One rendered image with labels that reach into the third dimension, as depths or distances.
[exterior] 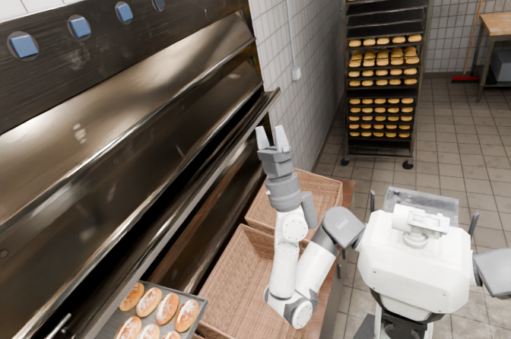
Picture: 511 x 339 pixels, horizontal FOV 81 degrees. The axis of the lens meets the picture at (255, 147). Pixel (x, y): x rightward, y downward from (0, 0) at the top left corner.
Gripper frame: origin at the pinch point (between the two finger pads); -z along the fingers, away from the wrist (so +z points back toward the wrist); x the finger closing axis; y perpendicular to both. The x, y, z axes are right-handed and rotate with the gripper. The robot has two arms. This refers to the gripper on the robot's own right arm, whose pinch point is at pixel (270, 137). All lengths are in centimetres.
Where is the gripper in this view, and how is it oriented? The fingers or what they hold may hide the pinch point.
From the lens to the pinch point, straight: 77.0
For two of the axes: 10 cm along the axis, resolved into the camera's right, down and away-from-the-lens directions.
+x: 4.2, 0.4, -9.1
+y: -8.7, 2.9, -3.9
